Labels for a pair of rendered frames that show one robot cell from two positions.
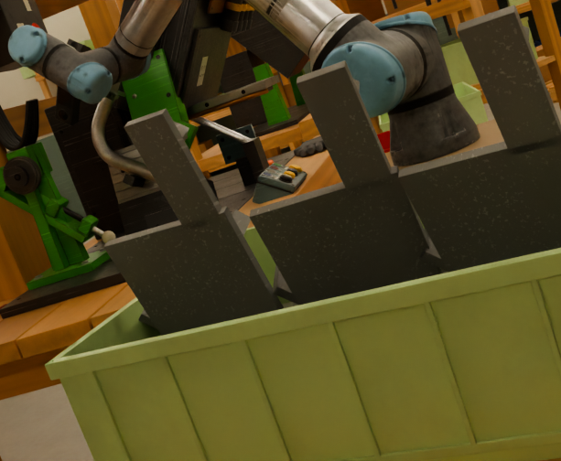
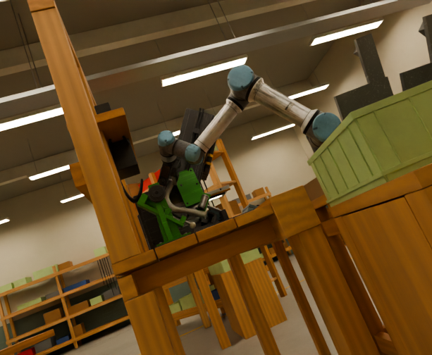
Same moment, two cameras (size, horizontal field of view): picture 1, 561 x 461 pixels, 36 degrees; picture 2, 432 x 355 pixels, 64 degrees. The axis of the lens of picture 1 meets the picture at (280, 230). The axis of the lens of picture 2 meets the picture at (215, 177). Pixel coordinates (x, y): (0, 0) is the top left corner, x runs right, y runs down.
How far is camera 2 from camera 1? 105 cm
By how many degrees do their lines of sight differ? 37
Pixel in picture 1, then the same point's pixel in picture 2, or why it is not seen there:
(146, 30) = (211, 139)
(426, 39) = not seen: hidden behind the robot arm
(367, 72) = (332, 120)
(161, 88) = (193, 181)
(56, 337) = (217, 229)
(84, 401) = (370, 127)
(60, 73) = (182, 146)
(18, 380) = (180, 268)
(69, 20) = (17, 270)
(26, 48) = (167, 136)
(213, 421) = not seen: outside the picture
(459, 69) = not seen: hidden behind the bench
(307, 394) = not seen: outside the picture
